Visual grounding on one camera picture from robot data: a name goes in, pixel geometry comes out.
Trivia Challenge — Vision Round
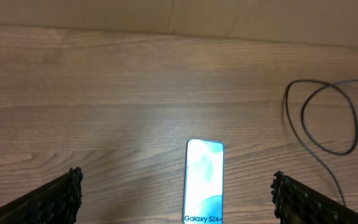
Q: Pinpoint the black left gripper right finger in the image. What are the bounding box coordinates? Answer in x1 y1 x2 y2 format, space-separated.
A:
270 171 358 224

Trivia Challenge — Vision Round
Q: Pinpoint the blue Samsung Galaxy smartphone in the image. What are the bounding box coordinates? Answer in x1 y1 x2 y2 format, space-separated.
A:
182 139 224 224

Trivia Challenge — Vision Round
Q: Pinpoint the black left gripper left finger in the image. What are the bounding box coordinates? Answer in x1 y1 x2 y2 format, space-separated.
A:
0 167 83 224

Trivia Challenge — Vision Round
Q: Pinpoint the black USB charging cable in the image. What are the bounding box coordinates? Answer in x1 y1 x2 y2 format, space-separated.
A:
281 79 358 208

